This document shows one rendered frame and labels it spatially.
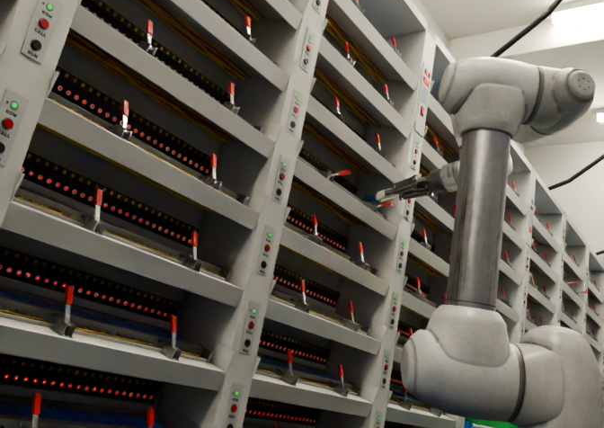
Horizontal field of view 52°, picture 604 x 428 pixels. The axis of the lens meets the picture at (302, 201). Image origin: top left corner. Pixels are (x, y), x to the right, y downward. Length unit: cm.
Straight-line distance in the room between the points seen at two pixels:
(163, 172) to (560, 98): 84
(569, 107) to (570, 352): 50
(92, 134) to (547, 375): 98
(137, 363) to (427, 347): 57
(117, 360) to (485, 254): 75
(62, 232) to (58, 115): 21
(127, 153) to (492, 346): 80
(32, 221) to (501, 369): 90
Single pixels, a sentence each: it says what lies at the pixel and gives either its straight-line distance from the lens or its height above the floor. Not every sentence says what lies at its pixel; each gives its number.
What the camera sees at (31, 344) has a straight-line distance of 116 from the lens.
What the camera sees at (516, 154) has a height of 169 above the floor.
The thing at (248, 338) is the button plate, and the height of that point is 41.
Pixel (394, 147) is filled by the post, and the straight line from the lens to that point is 226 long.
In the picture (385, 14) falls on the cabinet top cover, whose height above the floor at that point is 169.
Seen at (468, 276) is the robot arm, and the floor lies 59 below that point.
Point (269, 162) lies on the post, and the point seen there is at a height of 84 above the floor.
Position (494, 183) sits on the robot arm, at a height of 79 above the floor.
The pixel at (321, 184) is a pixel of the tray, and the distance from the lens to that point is 175.
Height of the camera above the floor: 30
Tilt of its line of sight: 17 degrees up
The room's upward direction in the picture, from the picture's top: 11 degrees clockwise
